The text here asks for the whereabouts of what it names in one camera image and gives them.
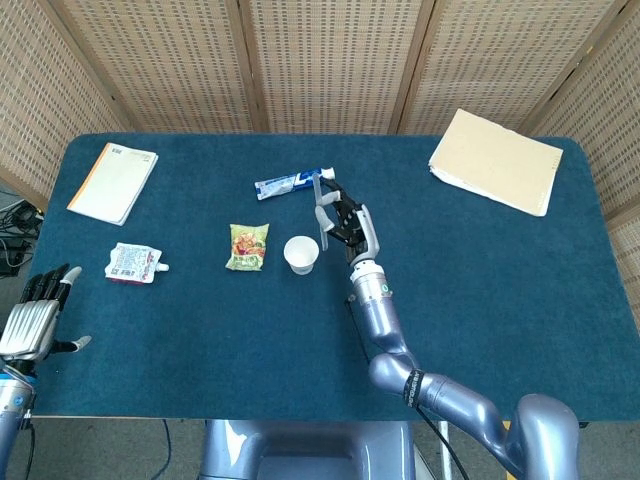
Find manila paper folder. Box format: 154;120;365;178
428;108;565;218

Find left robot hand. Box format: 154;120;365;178
0;264;93;362

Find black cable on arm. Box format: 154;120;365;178
344;297;469;480

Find blue white toothpaste tube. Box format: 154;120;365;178
253;167;336;202

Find green orange snack packet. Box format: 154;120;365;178
224;222;271;273

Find black power cables bundle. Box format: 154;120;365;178
0;197;45;275

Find grey blue robot torso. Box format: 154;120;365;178
198;418;417;480

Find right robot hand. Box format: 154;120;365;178
314;178;381;266

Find blue floor cable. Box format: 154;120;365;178
147;418;172;480

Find white notebook orange spine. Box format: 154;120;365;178
66;142;159;228

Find white paper cup blue flower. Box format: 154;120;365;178
283;235;320;277

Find woven rattan folding screen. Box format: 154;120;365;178
0;0;640;291

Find white red spout pouch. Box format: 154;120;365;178
103;241;170;286

